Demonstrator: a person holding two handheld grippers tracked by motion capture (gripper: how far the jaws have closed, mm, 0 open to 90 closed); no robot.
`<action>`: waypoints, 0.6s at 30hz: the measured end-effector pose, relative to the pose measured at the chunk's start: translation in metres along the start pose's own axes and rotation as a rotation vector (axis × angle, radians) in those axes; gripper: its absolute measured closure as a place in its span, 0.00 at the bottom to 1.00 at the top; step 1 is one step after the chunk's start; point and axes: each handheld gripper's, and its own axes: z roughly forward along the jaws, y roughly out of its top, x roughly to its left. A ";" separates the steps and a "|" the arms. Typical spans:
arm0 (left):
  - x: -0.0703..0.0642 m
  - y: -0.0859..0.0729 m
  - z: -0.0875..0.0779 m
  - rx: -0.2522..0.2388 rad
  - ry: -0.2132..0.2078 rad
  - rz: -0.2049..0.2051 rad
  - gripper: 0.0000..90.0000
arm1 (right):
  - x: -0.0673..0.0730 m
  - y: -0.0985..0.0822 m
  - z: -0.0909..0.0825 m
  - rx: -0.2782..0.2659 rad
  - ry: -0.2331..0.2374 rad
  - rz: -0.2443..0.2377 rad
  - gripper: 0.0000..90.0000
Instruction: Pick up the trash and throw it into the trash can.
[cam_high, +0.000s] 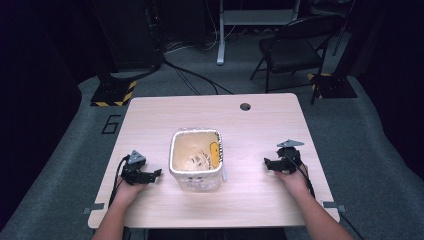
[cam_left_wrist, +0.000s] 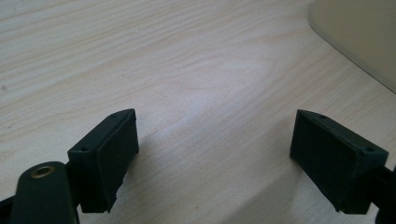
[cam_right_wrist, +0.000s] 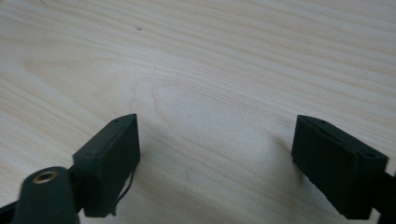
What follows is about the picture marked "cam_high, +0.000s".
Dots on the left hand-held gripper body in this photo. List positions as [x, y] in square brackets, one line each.
[133, 173]

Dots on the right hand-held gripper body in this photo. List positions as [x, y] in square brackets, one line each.
[290, 160]

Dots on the white waste bin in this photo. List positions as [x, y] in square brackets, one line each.
[200, 181]

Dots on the person's left hand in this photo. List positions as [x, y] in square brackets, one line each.
[125, 192]

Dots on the person's right hand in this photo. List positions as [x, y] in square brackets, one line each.
[296, 182]

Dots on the grey tape strip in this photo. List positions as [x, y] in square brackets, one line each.
[94, 208]
[333, 205]

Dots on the yellow oblong item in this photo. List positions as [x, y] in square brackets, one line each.
[216, 154]

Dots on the striped black stand base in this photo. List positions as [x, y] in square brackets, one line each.
[111, 95]
[333, 86]

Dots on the black folding chair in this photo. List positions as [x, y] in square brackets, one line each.
[290, 50]

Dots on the black equipment stand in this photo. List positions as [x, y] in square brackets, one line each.
[133, 36]

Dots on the white desk frame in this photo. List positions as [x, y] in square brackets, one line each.
[248, 16]

